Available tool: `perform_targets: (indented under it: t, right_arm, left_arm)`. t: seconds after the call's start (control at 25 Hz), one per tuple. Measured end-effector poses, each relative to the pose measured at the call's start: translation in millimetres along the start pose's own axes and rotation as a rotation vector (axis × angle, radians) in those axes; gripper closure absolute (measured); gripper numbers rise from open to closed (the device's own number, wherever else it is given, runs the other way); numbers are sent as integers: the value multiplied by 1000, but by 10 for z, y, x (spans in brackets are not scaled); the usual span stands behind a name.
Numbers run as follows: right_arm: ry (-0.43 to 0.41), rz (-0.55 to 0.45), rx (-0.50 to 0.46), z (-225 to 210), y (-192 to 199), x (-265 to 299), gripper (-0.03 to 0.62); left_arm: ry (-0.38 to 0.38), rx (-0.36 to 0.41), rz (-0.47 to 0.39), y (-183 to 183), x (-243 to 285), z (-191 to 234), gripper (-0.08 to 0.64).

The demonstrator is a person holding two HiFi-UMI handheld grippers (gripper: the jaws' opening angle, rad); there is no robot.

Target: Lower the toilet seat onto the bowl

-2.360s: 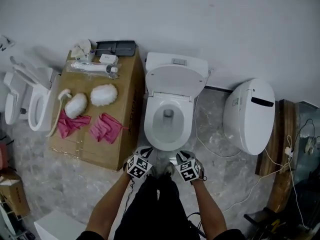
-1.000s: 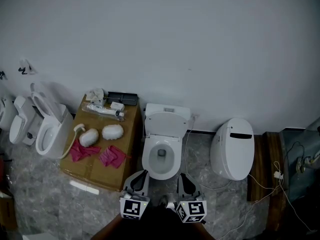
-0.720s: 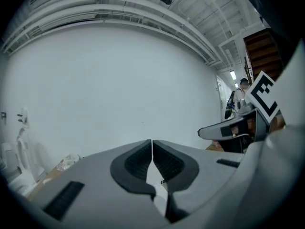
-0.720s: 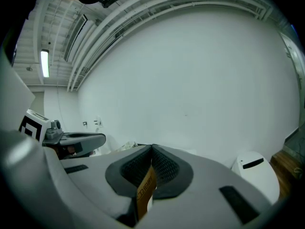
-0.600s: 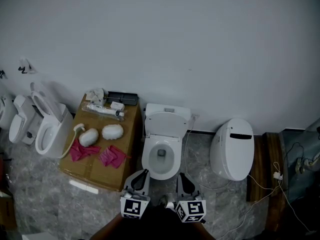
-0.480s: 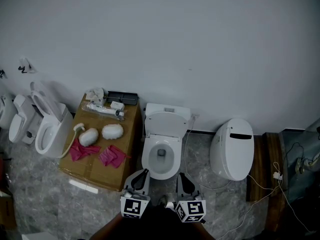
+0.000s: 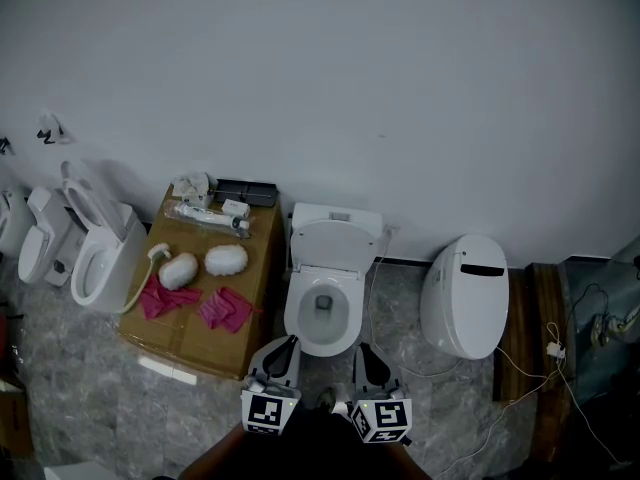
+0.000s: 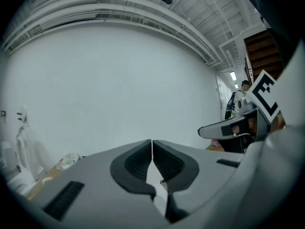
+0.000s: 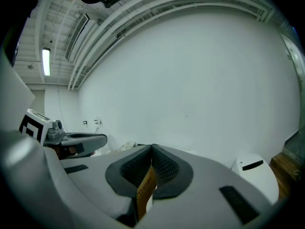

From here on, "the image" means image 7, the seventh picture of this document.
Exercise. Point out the small white box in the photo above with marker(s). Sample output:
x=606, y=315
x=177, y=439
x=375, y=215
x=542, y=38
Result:
x=235, y=207

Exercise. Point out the white toilet with raised lid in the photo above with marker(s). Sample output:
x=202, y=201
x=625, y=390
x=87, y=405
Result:
x=112, y=263

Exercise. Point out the white toilet at picture edge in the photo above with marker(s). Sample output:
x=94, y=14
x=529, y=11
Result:
x=10, y=223

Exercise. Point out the closed white smart toilet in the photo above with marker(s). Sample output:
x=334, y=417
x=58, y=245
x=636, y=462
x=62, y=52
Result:
x=465, y=308

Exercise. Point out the dark wooden platform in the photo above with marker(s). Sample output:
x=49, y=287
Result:
x=520, y=318

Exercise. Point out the person's shoe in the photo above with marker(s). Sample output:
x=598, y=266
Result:
x=327, y=398

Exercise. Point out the white fluffy brush head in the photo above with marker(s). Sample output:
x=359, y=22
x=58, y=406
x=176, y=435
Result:
x=226, y=259
x=178, y=271

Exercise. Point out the white toilet seat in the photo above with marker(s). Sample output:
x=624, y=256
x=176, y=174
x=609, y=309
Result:
x=332, y=245

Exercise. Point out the white toilet with closed lid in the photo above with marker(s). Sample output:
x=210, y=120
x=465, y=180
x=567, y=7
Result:
x=37, y=248

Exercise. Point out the clear bag with white parts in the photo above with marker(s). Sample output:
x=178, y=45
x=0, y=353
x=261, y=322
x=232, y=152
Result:
x=205, y=216

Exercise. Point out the white power adapter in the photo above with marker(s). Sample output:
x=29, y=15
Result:
x=556, y=349

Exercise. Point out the grey flush button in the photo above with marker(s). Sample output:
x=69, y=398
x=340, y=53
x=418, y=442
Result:
x=340, y=215

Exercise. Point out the person's left forearm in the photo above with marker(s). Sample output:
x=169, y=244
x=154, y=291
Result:
x=215, y=455

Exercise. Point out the grey blue cabinet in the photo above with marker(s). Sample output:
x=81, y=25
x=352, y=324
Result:
x=610, y=278

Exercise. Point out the black tray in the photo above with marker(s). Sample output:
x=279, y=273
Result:
x=245, y=190

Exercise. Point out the large brown cardboard box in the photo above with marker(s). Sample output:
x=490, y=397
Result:
x=195, y=335

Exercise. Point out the white toilet bowl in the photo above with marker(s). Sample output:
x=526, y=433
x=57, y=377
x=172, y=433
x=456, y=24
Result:
x=295, y=313

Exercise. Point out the small brown cardboard box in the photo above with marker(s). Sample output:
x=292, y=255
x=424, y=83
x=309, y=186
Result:
x=12, y=413

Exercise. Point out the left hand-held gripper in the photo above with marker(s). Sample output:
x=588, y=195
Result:
x=264, y=410

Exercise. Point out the pink cloth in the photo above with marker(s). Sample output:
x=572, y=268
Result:
x=227, y=310
x=162, y=298

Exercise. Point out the person's right forearm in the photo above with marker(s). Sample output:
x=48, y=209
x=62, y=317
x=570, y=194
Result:
x=417, y=463

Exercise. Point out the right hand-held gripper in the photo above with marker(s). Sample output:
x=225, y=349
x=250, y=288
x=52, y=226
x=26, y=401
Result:
x=387, y=418

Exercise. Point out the crumpled white cloth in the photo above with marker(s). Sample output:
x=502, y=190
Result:
x=192, y=185

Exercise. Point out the person's dark clothing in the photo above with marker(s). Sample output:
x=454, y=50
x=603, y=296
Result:
x=320, y=448

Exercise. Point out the black and clear wall hook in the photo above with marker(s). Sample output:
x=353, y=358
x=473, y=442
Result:
x=4, y=145
x=50, y=130

